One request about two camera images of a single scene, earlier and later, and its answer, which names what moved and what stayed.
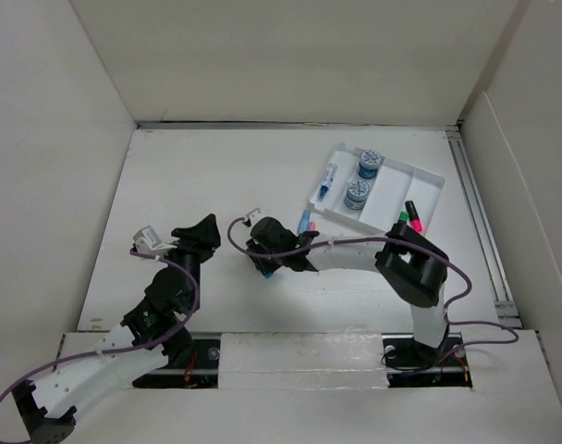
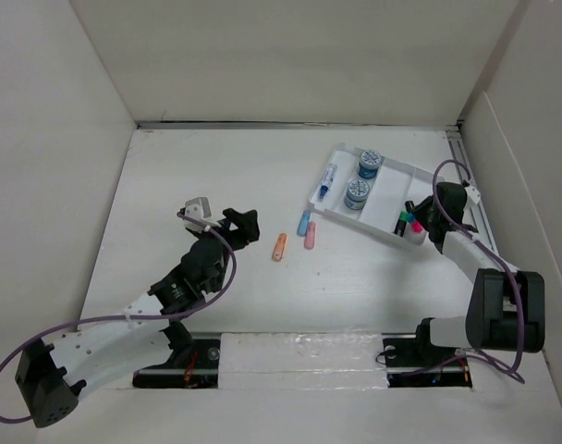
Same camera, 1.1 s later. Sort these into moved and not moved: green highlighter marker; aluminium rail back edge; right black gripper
Moved: right black gripper
Not moved: green highlighter marker; aluminium rail back edge
